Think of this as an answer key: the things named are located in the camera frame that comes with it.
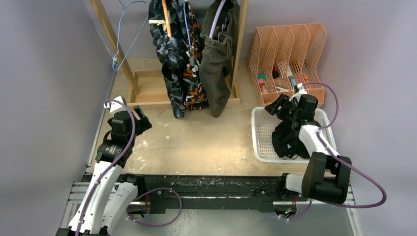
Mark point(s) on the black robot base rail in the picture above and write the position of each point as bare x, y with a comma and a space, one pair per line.
264, 194

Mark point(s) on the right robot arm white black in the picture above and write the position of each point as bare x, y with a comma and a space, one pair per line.
326, 177

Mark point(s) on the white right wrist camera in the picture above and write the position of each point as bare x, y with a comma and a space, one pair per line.
299, 91

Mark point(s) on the wooden clothes rack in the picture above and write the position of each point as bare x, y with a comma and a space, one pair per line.
146, 88

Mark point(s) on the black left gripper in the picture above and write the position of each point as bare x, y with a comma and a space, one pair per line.
142, 124

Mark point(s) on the orange plastic file organizer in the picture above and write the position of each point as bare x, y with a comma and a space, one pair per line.
298, 46

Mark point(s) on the orange plastic hanger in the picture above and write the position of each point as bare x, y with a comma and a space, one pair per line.
167, 18

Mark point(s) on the black shorts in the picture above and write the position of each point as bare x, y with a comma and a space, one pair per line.
286, 143

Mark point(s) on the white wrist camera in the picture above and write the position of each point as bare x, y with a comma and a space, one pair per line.
299, 91
115, 105

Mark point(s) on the items in file organizer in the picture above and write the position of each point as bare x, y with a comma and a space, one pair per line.
276, 76

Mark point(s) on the white plastic basket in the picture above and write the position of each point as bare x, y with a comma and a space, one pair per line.
263, 124

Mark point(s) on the orange camouflage shorts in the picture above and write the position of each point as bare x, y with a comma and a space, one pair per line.
196, 97

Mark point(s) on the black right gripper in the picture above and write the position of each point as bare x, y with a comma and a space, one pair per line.
283, 102

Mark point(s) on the olive green shorts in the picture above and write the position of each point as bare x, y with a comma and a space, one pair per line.
218, 53

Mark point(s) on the dark leaf-print shorts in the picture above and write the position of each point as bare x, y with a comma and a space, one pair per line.
171, 51

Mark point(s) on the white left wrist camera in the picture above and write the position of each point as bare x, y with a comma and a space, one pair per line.
115, 105

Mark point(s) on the purple plastic hanger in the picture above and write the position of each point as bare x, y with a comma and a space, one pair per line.
216, 17

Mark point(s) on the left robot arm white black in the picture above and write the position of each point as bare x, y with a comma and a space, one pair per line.
106, 202

